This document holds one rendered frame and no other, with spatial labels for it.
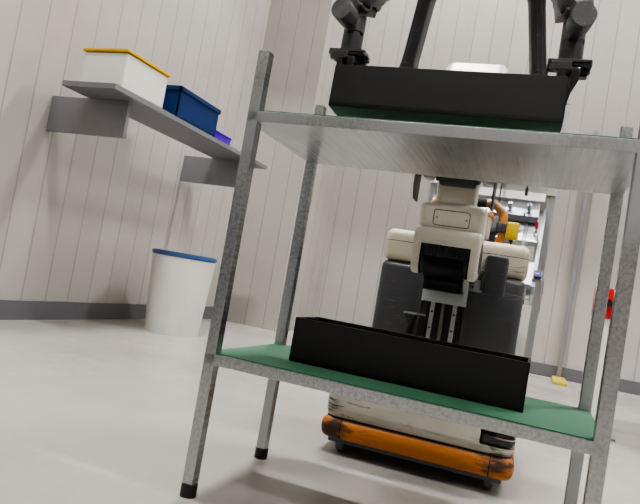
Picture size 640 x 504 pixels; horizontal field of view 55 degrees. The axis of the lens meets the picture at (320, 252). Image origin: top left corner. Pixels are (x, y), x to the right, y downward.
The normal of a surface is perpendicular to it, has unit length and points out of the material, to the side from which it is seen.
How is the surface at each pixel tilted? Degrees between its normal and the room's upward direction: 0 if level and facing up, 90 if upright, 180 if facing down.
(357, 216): 90
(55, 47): 90
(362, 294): 90
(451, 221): 98
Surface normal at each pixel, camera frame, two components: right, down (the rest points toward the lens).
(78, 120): -0.34, -0.10
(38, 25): 0.93, 0.15
